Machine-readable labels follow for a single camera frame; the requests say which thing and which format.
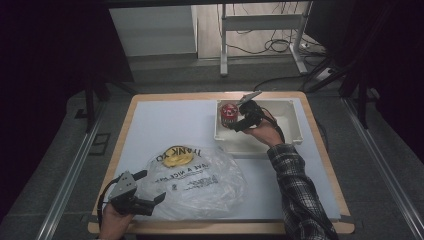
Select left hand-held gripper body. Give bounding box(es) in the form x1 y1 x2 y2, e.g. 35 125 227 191
107 170 155 217

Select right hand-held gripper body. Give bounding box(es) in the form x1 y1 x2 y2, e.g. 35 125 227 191
235 90 266 132

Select white plastic bin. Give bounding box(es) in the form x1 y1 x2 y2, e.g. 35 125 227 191
213 98 304 160

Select clear printed plastic bag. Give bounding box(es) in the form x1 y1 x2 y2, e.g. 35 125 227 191
138 143 249 222

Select person's right hand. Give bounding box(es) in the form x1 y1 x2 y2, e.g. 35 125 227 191
242 118 284 148

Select person's left hand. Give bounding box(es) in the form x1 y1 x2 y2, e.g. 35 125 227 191
98 203 136 240

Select black floor plate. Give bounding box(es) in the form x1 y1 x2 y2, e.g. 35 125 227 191
89 132 112 156

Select white table mat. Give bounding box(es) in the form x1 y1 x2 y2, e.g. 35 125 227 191
114 99 342 223

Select white power strip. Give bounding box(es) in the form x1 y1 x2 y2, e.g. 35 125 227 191
314 67 335 83

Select black stand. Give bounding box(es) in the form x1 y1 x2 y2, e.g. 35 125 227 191
83 79 111 134
339 66 381 130

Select white cabinet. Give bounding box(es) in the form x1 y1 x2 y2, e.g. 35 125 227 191
109 4 198 58

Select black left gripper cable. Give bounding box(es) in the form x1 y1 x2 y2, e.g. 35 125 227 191
96 175 122 233

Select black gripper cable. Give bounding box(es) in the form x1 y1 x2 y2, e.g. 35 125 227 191
259 106 287 144
96 175 122 233

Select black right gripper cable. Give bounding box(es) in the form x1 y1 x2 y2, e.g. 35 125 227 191
259 106 287 144

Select aluminium rail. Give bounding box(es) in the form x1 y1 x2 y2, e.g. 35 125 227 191
343 98 424 240
34 103 106 240

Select bundle of black floor cables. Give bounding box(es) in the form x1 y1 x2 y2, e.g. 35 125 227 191
226 1 326 56

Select white desk frame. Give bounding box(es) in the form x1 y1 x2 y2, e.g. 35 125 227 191
218 1 314 78

